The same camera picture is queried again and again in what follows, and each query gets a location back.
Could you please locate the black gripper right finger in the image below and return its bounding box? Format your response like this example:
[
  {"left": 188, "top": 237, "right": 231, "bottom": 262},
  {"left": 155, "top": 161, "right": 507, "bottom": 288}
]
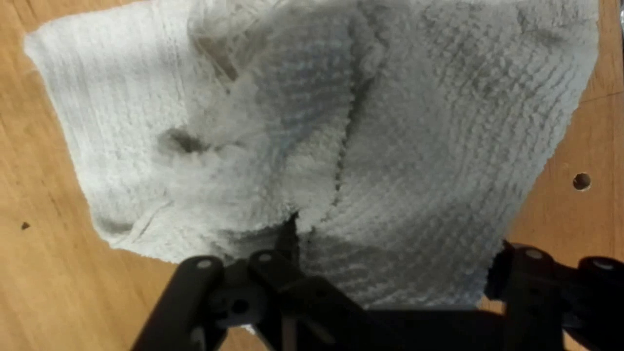
[{"left": 484, "top": 241, "right": 624, "bottom": 351}]

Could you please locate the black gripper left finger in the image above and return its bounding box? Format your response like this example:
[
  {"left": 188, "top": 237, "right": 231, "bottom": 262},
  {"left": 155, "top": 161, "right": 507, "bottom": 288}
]
[{"left": 129, "top": 217, "right": 367, "bottom": 351}]

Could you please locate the white cloth towel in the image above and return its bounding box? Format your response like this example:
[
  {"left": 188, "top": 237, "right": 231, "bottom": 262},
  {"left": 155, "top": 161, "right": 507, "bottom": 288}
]
[{"left": 24, "top": 0, "right": 601, "bottom": 311}]

